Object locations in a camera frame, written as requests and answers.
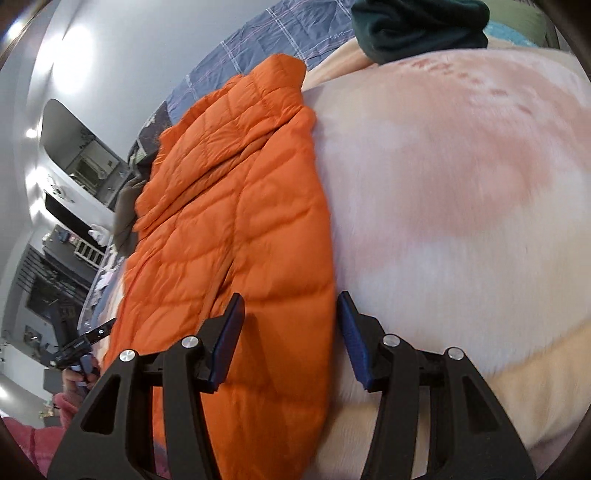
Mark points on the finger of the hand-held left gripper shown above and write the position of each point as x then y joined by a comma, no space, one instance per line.
102,328

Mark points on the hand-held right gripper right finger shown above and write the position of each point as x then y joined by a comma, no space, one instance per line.
355,341

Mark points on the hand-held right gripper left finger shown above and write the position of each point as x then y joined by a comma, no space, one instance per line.
226,350

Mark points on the orange puffer jacket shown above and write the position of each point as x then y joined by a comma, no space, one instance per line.
231,207

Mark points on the person's left hand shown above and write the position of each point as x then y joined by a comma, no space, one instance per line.
76,381

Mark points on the black shelf unit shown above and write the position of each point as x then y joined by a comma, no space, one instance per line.
60,272

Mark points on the olive grey cloth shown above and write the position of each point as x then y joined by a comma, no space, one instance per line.
127,207

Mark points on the pink fleece blanket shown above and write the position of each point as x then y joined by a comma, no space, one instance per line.
438,207

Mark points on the dark printed pillow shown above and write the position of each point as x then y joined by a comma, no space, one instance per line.
159,129

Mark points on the dark green folded garment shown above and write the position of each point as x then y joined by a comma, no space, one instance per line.
415,32

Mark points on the blue plaid bed sheet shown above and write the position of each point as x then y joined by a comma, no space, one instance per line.
277,32

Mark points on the green pillow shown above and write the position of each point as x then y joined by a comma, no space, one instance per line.
517,11

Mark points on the white wall cabinet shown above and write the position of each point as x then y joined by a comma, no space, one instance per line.
78,152

